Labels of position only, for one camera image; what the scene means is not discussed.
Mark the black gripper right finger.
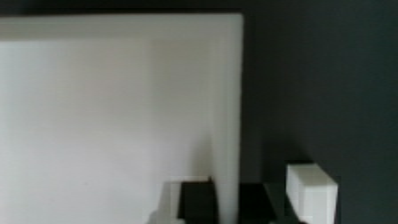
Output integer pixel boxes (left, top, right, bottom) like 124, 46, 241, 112
238, 183, 307, 224

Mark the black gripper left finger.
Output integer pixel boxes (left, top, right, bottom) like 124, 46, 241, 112
147, 179, 220, 224

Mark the white drawer cabinet box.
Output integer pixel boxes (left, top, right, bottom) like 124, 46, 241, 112
0, 14, 243, 224

